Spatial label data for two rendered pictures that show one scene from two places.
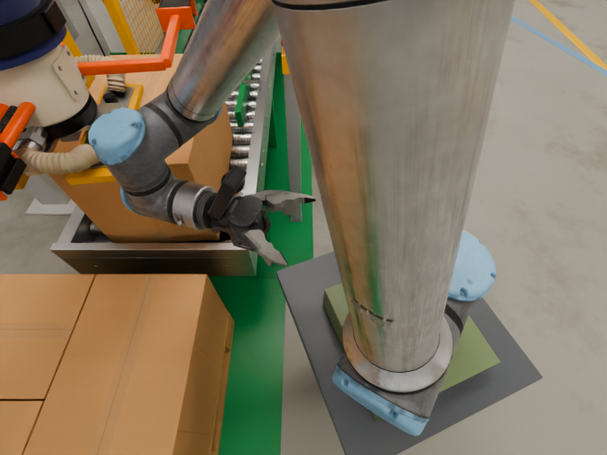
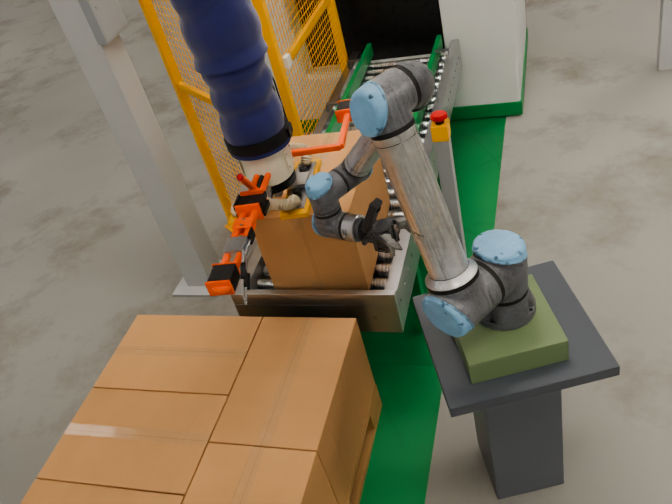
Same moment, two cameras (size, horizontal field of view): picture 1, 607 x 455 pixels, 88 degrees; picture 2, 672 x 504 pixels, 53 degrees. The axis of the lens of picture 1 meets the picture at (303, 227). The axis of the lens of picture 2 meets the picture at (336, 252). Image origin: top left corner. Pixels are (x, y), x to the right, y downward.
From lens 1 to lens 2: 1.53 m
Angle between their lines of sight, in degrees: 24
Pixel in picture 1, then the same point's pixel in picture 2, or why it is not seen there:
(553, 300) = not seen: outside the picture
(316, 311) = not seen: hidden behind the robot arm
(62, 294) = (237, 330)
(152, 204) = (329, 225)
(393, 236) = (407, 194)
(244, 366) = (389, 446)
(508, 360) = (593, 355)
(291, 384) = (440, 467)
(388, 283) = (414, 214)
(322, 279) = not seen: hidden behind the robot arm
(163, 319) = (317, 348)
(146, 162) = (330, 199)
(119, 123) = (320, 179)
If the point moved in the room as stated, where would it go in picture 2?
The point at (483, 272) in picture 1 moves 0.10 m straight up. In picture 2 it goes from (513, 249) to (510, 221)
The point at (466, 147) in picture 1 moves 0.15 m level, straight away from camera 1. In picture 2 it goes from (415, 169) to (455, 140)
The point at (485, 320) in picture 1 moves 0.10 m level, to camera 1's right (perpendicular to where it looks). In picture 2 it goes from (583, 330) to (619, 331)
